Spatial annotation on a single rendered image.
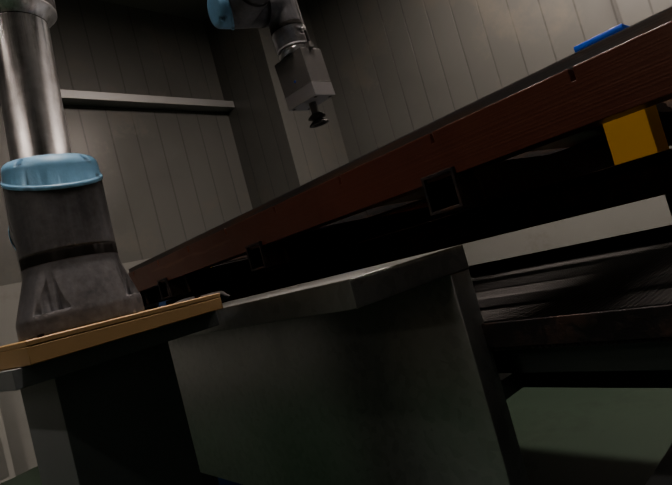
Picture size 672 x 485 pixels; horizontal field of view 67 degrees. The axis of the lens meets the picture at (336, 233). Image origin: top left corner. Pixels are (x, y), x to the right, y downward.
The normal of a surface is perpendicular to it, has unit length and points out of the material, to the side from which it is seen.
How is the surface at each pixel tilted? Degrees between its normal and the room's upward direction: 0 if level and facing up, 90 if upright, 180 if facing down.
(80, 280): 73
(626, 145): 90
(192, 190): 90
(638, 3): 90
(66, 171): 88
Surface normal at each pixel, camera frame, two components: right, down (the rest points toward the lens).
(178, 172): 0.70, -0.23
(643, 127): -0.73, 0.15
